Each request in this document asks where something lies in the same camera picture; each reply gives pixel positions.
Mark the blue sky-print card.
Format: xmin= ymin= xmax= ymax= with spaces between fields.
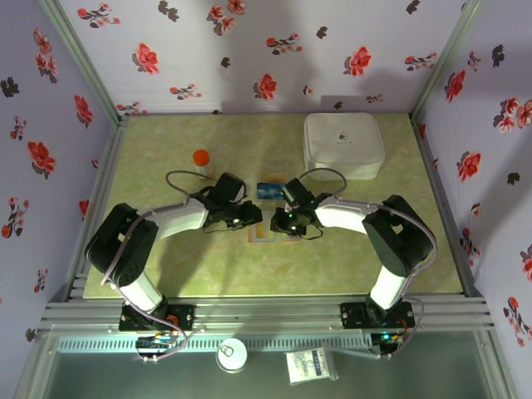
xmin=256 ymin=182 xmax=288 ymax=202

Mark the orange-capped pill bottle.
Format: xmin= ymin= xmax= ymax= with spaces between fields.
xmin=192 ymin=149 xmax=215 ymax=178

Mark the white zip case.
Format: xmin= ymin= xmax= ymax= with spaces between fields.
xmin=303 ymin=112 xmax=386 ymax=181

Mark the silver tin can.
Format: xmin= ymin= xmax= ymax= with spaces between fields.
xmin=215 ymin=337 xmax=249 ymax=372

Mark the white tissue packet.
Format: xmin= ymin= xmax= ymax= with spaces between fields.
xmin=284 ymin=348 xmax=340 ymax=386

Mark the grey left arm cable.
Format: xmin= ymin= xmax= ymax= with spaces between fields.
xmin=101 ymin=169 xmax=221 ymax=362

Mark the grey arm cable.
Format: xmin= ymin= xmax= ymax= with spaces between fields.
xmin=101 ymin=169 xmax=221 ymax=362
xmin=298 ymin=168 xmax=440 ymax=359

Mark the aluminium cross rail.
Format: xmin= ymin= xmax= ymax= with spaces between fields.
xmin=37 ymin=294 xmax=498 ymax=333

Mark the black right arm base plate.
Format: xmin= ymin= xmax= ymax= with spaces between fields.
xmin=339 ymin=302 xmax=416 ymax=330

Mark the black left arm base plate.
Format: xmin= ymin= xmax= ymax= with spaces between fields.
xmin=119 ymin=303 xmax=196 ymax=333

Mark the slotted grey cable duct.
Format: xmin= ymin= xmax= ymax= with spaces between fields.
xmin=56 ymin=335 xmax=377 ymax=353

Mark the aluminium side rail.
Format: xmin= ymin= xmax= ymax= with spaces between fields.
xmin=62 ymin=118 xmax=132 ymax=303
xmin=409 ymin=116 xmax=485 ymax=298

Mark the grey right arm cable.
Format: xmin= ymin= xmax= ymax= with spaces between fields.
xmin=298 ymin=168 xmax=440 ymax=359

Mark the aluminium corner post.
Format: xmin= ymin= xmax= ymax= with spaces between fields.
xmin=409 ymin=0 xmax=485 ymax=121
xmin=39 ymin=0 xmax=131 ymax=126

